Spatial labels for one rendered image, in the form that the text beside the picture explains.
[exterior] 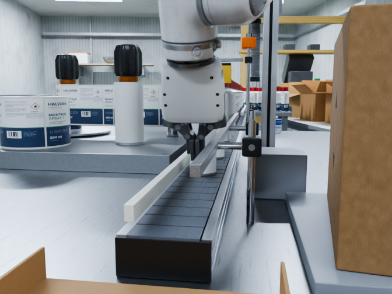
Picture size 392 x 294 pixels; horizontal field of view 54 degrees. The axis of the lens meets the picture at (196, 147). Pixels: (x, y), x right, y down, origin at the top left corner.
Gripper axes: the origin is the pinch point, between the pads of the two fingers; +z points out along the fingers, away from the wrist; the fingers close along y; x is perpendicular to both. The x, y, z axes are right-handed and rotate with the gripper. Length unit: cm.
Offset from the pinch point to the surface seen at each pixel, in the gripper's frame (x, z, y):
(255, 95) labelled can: -257, 87, -11
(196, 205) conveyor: 14.4, 1.6, -2.0
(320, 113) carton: -272, 109, -69
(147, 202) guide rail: 20.2, -3.0, 3.1
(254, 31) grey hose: -78, -3, -10
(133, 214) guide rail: 25.2, -4.9, 3.2
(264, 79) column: -60, 8, -13
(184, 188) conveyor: 5.8, 4.7, 1.3
